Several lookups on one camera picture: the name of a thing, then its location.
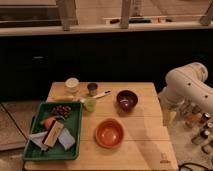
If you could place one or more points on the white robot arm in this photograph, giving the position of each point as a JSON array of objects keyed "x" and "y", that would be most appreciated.
[{"x": 186, "y": 83}]

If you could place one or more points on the white black marker pen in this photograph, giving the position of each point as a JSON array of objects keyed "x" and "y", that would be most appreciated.
[{"x": 100, "y": 95}]

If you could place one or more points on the dark metal cup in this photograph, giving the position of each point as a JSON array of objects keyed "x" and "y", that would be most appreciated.
[{"x": 92, "y": 88}]

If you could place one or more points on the dark purple bowl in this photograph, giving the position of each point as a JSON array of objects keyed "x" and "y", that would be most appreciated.
[{"x": 126, "y": 100}]

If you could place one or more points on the white ceramic cup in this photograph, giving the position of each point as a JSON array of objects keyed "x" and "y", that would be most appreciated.
[{"x": 72, "y": 84}]

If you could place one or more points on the orange bowl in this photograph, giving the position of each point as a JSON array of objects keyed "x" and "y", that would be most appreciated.
[{"x": 109, "y": 133}]

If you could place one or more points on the bunch of dark grapes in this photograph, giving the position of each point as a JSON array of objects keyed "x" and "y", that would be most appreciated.
[{"x": 61, "y": 110}]

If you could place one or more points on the wooden board eraser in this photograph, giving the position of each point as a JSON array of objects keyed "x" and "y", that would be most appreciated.
[{"x": 53, "y": 133}]

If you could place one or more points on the orange fruit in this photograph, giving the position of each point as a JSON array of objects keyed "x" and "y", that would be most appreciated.
[{"x": 48, "y": 122}]

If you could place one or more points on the grey cloth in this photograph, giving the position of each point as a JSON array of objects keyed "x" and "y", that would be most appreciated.
[{"x": 37, "y": 139}]

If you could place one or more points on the green plastic tray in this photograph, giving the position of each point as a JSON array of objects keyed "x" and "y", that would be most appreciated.
[{"x": 73, "y": 123}]

